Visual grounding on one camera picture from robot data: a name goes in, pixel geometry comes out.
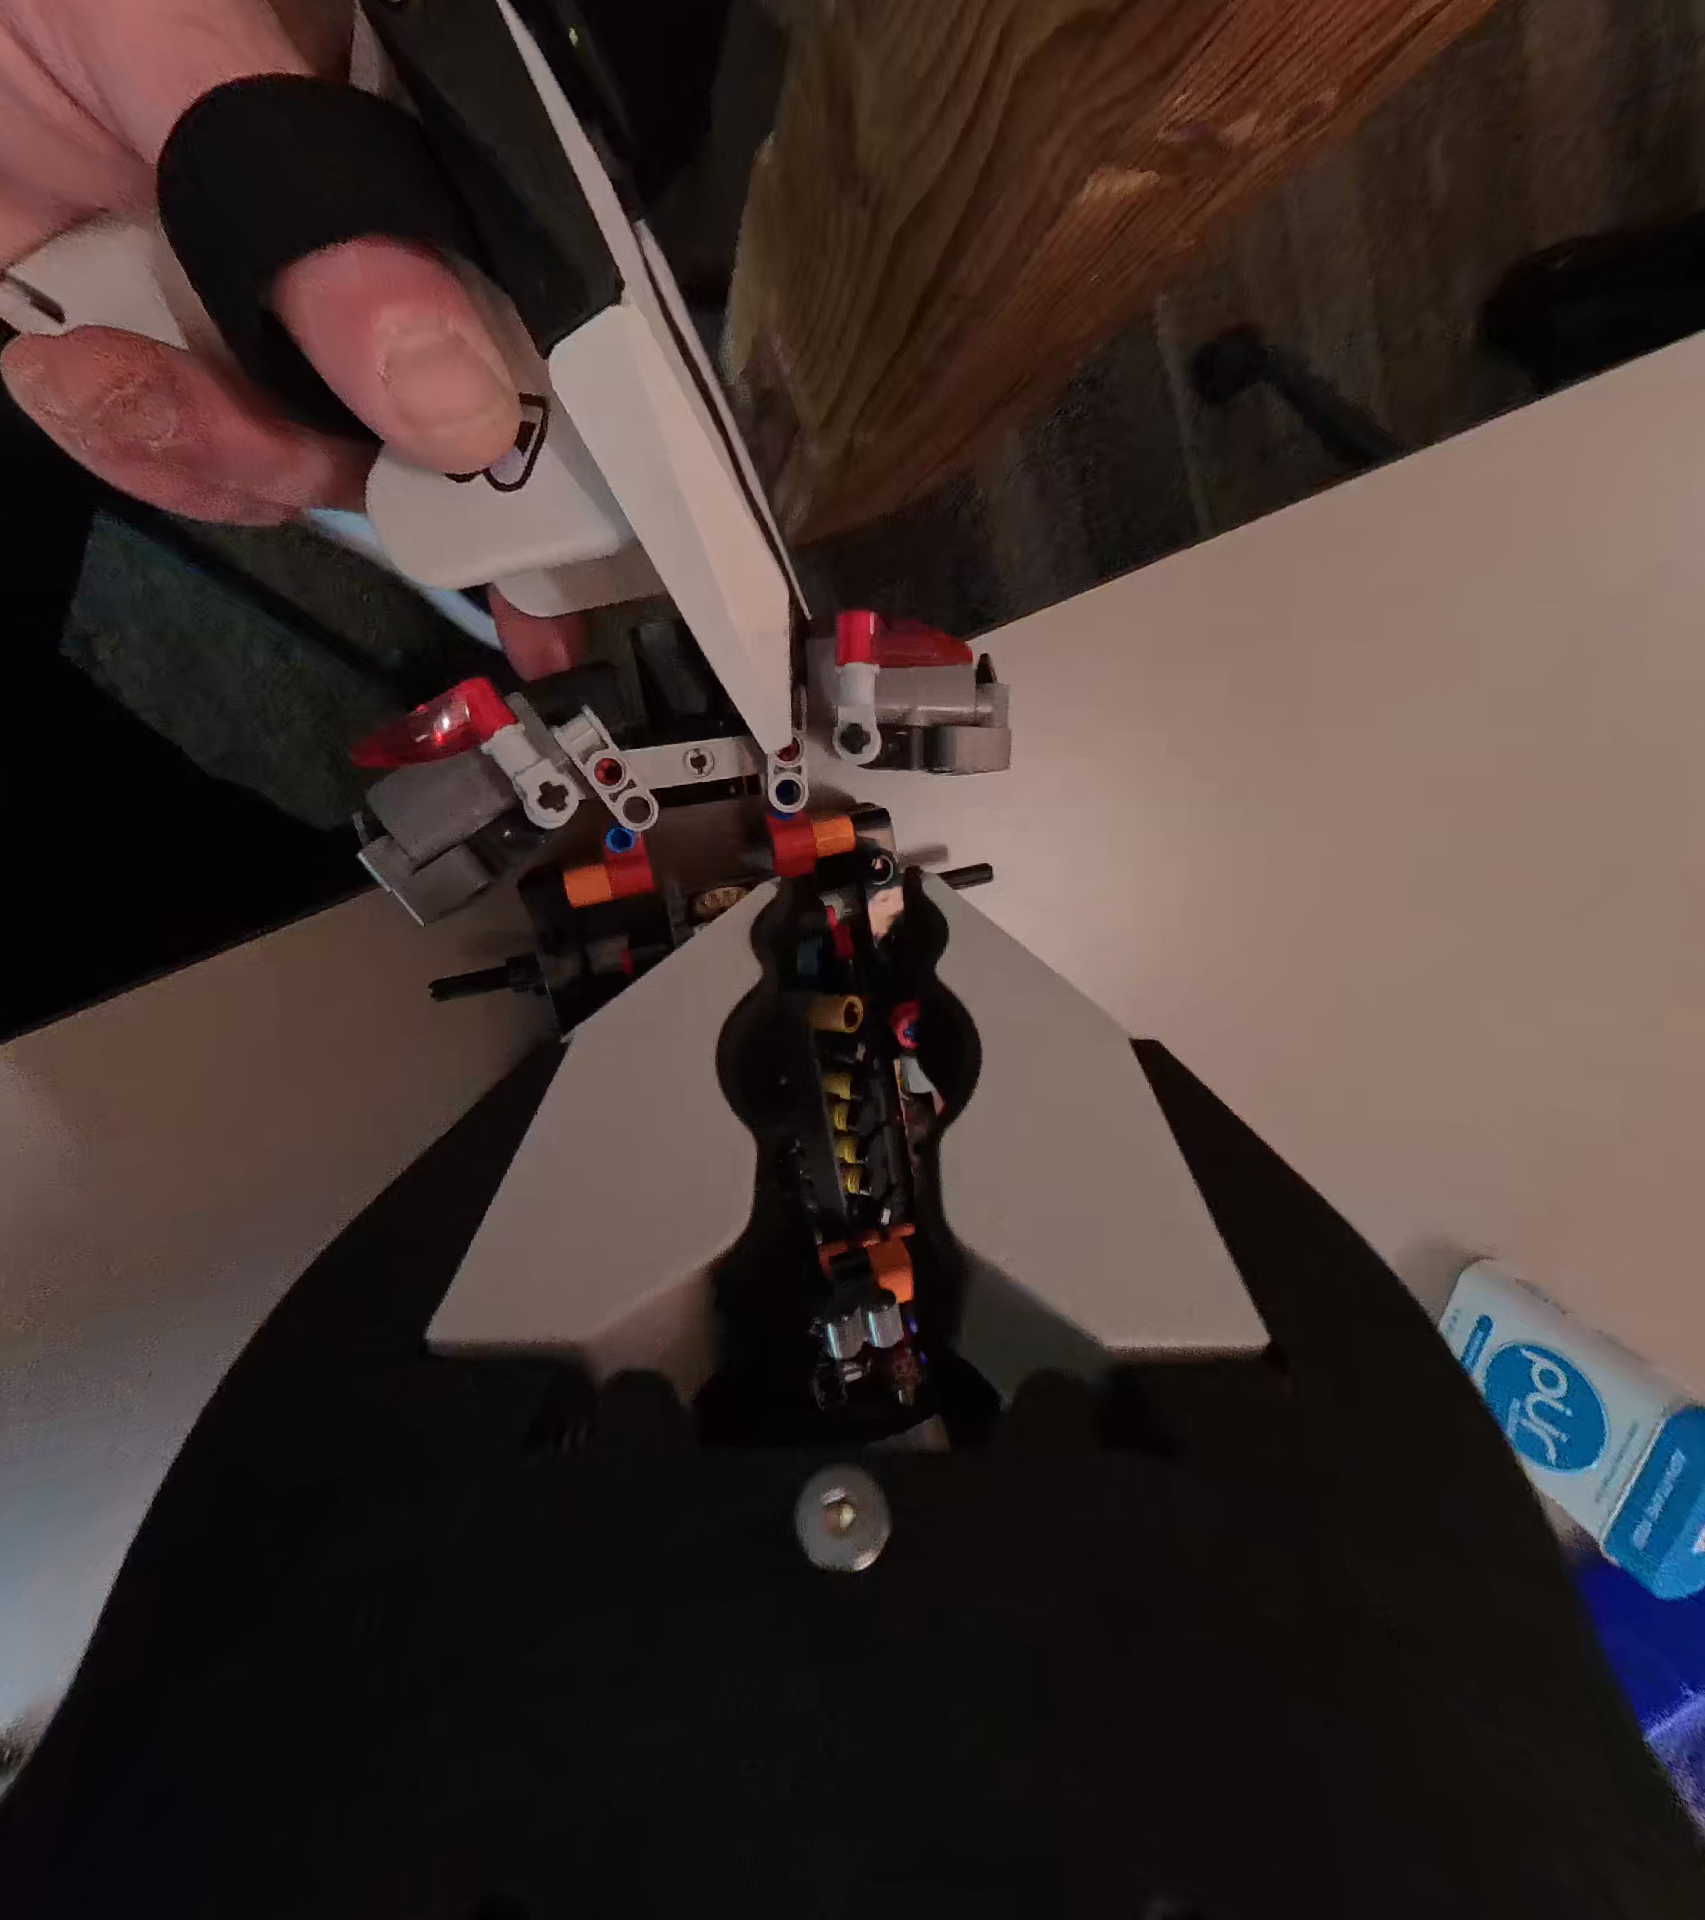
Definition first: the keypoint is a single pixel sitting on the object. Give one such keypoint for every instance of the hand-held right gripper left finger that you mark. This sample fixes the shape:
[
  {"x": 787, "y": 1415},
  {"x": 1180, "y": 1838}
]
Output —
[{"x": 612, "y": 1201}]

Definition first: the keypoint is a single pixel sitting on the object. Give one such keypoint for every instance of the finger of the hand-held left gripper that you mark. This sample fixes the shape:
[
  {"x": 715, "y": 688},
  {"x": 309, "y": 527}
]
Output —
[
  {"x": 673, "y": 525},
  {"x": 577, "y": 104}
]

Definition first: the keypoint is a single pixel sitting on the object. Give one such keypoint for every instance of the person's left hand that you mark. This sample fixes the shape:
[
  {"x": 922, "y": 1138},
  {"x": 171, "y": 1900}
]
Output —
[{"x": 86, "y": 104}]

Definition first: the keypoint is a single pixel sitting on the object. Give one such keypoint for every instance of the blue and white gum box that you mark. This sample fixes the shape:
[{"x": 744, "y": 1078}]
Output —
[{"x": 1558, "y": 1410}]

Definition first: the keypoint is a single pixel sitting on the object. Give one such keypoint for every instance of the grey lego bumper assembly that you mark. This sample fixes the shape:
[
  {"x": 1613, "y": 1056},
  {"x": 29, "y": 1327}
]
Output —
[{"x": 927, "y": 721}]

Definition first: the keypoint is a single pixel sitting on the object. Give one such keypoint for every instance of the black lego chassis assembly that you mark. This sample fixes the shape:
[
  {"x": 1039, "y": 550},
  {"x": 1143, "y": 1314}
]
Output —
[{"x": 853, "y": 1110}]

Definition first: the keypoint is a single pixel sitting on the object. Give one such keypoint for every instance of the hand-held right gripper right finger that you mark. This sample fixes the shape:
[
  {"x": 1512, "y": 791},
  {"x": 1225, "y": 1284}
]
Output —
[{"x": 1077, "y": 1201}]

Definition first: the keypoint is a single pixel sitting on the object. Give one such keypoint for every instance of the wooden post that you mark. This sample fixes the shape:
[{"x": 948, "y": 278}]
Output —
[{"x": 1032, "y": 225}]

